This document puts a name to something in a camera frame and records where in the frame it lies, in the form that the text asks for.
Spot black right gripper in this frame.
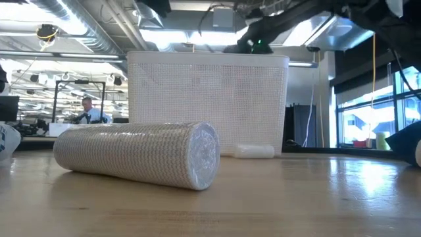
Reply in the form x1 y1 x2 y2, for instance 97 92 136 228
222 31 274 55

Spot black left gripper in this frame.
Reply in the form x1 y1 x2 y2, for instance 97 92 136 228
136 0 172 18

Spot black distant station frame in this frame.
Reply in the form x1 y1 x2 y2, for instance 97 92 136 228
51 80 107 124

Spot small white bottle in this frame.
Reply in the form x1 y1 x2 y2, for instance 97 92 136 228
234 144 276 160

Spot white box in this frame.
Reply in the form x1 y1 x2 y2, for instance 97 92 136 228
48 122 76 138

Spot black partition panel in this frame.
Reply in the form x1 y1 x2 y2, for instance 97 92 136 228
284 104 318 148

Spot long bandage roll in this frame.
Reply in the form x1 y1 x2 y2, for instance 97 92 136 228
53 121 221 192

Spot person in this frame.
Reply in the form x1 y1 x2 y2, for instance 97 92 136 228
77 96 111 125

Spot yellow extension cable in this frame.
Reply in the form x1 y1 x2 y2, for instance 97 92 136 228
317 51 325 148
370 32 376 147

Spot window with dark frame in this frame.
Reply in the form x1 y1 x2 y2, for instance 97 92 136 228
335 65 421 149

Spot white pouch blue cross print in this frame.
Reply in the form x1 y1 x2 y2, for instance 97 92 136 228
0 123 22 162

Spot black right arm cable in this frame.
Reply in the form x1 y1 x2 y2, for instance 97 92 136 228
389 47 421 101

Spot yellow cable reel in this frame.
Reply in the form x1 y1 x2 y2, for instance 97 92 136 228
35 23 60 43

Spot white perforated plastic basket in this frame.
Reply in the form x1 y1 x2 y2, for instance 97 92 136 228
126 51 290 157

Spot black monitor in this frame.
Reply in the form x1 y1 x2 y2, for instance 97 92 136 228
0 95 20 122

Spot yellow-green roll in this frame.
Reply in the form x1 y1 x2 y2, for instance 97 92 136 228
376 132 391 151

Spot dark blue fabric sleeve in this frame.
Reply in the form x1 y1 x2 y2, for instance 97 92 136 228
384 120 421 167

